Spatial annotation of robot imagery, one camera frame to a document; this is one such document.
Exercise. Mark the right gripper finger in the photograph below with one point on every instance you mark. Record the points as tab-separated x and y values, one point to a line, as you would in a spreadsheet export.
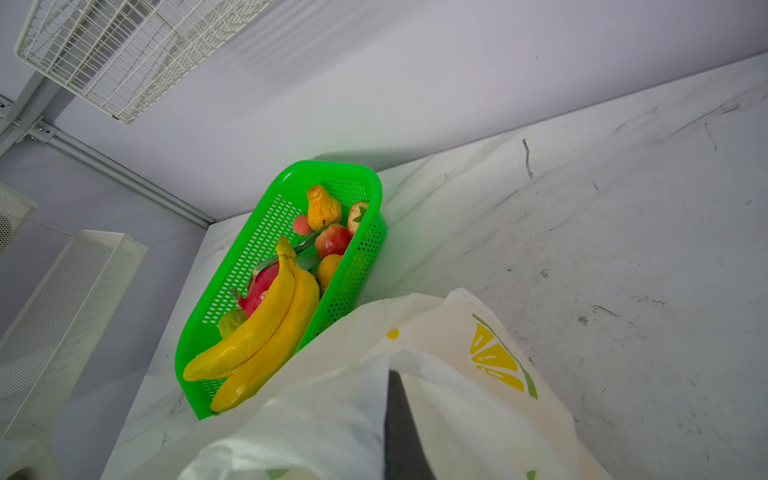
404	456

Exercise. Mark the white lemon print plastic bag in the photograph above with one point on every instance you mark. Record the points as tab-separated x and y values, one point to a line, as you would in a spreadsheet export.
415	387

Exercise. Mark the green pear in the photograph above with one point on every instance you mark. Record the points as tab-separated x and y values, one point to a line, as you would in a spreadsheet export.
230	322

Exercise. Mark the green plastic basket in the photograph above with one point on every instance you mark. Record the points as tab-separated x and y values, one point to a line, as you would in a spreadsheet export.
255	245

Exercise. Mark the lower yellow banana bunch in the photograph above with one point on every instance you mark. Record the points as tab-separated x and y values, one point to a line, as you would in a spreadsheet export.
247	359

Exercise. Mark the small orange fruit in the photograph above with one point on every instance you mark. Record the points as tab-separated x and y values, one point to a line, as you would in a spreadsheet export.
327	268

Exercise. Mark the red dragon fruit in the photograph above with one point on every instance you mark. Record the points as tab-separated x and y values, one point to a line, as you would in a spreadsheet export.
257	287

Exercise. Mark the small red apple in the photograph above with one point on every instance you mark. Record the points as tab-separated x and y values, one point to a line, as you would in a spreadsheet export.
334	240

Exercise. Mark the red strawberry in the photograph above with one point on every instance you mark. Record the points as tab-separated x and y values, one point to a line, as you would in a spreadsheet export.
356	215

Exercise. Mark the small pink lychee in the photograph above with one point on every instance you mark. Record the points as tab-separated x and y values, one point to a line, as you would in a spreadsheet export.
301	226

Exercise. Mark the orange yellow pear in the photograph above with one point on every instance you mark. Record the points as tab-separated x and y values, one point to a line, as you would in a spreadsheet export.
323	209

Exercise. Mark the lower white mesh shelf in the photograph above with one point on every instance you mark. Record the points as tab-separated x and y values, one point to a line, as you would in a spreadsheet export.
51	340

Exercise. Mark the white mesh shelf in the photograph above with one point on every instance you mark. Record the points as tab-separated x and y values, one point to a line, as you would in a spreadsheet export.
16	209
51	340

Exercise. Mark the upper white mesh shelf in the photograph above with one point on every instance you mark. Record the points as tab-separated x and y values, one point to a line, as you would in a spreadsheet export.
16	209

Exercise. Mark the white wire wall basket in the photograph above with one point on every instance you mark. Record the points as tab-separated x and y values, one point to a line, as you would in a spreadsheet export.
123	56

